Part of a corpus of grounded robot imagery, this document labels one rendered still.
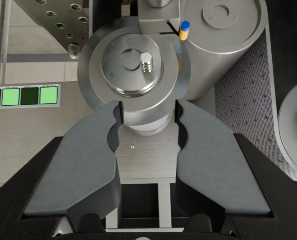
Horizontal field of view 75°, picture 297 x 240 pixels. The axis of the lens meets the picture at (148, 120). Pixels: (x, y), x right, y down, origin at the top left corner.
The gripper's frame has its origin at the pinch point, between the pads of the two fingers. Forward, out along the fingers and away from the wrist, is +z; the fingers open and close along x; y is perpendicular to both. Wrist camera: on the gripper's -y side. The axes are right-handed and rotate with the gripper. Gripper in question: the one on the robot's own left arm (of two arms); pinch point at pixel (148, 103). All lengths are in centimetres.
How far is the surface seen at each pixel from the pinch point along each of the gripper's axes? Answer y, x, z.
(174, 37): -1.4, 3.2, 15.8
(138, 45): -1.2, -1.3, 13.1
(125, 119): 6.8, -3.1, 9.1
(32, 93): 18, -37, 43
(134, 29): -2.5, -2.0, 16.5
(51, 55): 58, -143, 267
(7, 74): 77, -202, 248
